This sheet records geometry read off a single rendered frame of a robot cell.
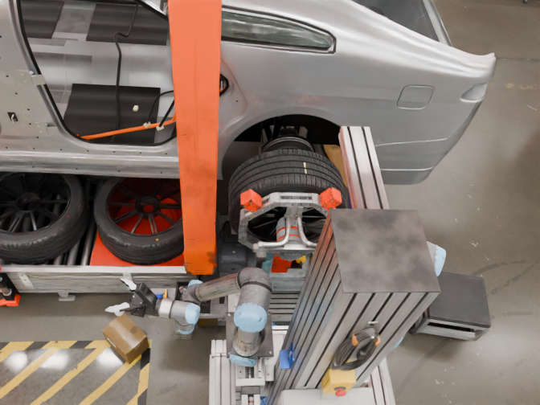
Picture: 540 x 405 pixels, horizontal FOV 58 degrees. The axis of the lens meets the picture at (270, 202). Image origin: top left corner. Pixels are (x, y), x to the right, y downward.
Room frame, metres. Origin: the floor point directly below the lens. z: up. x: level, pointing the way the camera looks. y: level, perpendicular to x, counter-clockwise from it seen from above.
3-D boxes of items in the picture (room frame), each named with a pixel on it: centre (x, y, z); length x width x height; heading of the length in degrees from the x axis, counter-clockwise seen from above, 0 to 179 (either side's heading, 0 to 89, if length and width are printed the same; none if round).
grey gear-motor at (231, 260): (1.71, 0.19, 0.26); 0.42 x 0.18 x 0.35; 11
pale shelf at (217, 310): (1.17, 0.37, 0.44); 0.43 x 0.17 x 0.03; 101
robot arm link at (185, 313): (0.78, 0.26, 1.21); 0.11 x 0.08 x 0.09; 87
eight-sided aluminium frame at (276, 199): (1.53, -0.12, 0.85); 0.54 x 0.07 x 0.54; 101
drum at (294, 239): (1.46, -0.14, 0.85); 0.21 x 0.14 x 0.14; 11
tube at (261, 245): (1.39, -0.05, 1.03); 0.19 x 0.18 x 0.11; 11
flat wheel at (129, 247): (1.76, 0.76, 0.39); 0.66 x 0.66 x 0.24
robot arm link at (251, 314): (0.77, -0.01, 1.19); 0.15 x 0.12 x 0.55; 177
